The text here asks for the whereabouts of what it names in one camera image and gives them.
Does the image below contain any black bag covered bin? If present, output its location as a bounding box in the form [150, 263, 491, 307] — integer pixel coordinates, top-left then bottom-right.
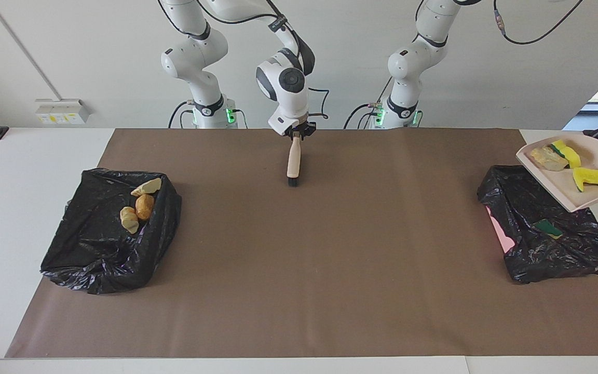
[40, 168, 182, 295]

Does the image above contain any pink plastic dustpan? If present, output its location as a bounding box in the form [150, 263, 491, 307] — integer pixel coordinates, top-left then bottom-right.
[516, 134, 598, 213]

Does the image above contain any pink plastic bin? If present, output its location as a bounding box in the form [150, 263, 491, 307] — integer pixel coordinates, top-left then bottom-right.
[487, 206, 515, 254]

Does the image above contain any black left base cable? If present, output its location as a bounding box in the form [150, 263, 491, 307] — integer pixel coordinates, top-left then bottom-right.
[344, 78, 396, 129]

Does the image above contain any tan worn sponge piece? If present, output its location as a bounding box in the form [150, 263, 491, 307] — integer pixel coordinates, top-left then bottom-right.
[531, 146, 569, 172]

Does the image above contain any beige handled hand brush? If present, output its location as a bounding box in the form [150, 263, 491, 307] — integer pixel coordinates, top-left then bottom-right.
[286, 132, 302, 188]

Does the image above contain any notched yellow sponge piece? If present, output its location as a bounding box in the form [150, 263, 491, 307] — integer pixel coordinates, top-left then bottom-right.
[573, 167, 598, 193]

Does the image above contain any black base cable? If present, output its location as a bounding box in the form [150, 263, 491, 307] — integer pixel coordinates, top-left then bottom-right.
[168, 100, 196, 129]
[344, 78, 396, 129]

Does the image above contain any green and yellow sponge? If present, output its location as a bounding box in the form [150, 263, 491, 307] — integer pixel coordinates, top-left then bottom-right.
[533, 219, 564, 241]

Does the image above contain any yellow sponge green backed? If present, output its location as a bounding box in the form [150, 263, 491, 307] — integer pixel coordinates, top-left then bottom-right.
[548, 140, 581, 168]

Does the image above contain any brown paper table mat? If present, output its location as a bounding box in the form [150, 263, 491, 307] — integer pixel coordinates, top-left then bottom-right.
[5, 128, 598, 359]

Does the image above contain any white wall outlet box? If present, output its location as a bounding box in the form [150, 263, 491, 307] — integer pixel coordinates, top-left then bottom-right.
[35, 99, 91, 125]

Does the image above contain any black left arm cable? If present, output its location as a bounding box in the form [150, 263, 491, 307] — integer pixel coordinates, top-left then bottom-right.
[493, 0, 586, 45]

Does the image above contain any striped croissant bread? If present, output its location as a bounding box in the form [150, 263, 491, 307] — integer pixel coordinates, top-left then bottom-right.
[120, 206, 140, 234]

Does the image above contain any sliced bread piece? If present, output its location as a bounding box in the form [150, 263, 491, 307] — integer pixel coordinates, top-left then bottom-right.
[131, 177, 163, 197]

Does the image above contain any right black bag bin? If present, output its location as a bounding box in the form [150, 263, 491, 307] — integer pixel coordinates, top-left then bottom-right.
[477, 165, 598, 284]

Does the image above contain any black right base cable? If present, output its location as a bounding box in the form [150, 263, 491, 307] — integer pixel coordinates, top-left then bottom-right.
[168, 100, 196, 129]

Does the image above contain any brown bread roll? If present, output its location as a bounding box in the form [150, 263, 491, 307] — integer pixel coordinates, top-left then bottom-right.
[135, 194, 155, 221]

